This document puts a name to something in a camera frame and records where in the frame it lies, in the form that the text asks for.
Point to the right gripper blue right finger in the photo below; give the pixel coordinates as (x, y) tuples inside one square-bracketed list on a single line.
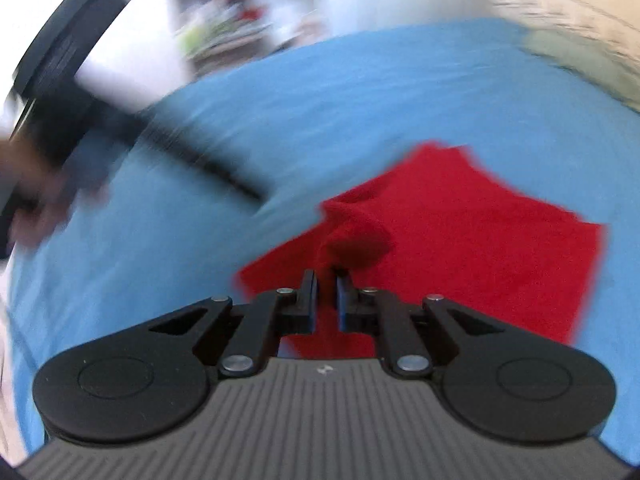
[(381, 315)]

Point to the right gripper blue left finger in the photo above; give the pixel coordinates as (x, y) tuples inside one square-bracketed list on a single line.
[(264, 321)]

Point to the red knit sweater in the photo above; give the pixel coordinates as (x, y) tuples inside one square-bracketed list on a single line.
[(438, 223)]

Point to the person left hand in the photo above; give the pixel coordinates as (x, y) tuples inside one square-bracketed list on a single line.
[(23, 165)]

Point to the white shelf desk unit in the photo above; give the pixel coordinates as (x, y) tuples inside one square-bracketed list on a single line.
[(220, 35)]

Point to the blue bed sheet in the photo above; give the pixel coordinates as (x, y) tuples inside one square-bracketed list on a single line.
[(313, 122)]

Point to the green pillow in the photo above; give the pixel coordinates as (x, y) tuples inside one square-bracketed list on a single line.
[(590, 60)]

